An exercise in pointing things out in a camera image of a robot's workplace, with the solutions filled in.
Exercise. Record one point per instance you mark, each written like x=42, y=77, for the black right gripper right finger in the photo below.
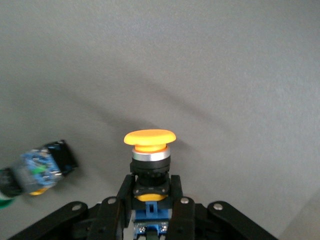
x=182, y=217

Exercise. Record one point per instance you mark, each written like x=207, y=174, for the yellow mushroom push button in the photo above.
x=150, y=138

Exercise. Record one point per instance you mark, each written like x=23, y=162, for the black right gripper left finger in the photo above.
x=110, y=217

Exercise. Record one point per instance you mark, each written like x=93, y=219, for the green mushroom push button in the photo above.
x=37, y=165

